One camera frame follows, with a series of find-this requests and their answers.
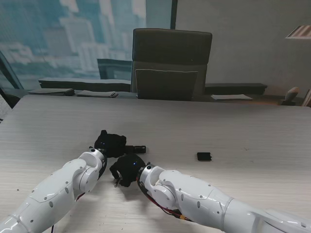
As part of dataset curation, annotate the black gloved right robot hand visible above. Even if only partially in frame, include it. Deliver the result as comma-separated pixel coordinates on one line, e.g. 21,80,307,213
109,153,148,188

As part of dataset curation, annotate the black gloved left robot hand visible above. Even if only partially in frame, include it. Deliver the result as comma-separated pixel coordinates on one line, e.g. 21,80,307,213
93,130,127,158

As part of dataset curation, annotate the black remote control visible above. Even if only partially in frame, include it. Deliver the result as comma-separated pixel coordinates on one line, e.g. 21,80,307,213
122,145,147,155

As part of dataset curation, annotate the black battery cover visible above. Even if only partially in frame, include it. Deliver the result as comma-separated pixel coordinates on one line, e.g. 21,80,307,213
197,151,213,162

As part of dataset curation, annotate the grey paper stack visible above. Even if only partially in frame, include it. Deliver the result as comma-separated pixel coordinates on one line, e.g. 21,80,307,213
76,90,119,99

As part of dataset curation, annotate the long dark low bench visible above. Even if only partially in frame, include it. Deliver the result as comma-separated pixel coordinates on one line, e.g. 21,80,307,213
38,77,132,93

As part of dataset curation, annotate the dark grey folder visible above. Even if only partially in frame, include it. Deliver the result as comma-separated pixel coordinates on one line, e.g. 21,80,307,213
27,88,75,97

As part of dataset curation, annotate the dark office chair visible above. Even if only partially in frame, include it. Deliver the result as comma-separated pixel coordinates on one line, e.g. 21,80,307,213
130,28,213,101

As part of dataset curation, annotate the white paper sheet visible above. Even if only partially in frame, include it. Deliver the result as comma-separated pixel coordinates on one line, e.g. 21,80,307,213
210,94,253,101

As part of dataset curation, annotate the short dark low bench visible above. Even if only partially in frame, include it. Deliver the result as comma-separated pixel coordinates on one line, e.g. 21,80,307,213
205,83,268,95

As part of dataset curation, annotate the beige figurine ornament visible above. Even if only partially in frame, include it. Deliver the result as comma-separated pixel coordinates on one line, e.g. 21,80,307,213
278,86,300,106

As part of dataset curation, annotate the red black right arm cable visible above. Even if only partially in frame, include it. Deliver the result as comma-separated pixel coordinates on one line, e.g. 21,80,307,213
137,179,192,223

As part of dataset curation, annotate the slanted dark window frame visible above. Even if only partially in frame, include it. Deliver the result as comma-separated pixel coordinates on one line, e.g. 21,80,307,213
0,50,25,109

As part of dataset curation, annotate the dark window frame post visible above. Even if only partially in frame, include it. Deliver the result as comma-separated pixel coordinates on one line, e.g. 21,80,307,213
170,0,178,30

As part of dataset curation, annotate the wooden frame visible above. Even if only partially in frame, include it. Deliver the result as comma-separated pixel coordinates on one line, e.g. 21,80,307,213
302,88,311,107

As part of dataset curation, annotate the wall shelf with books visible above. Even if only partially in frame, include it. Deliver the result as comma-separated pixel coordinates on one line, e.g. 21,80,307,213
285,25,311,39

